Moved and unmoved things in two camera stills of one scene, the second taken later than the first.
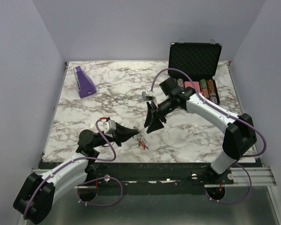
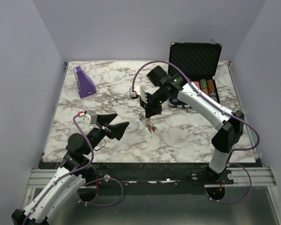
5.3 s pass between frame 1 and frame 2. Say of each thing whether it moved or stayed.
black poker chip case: stayed
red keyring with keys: moved
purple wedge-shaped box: stayed
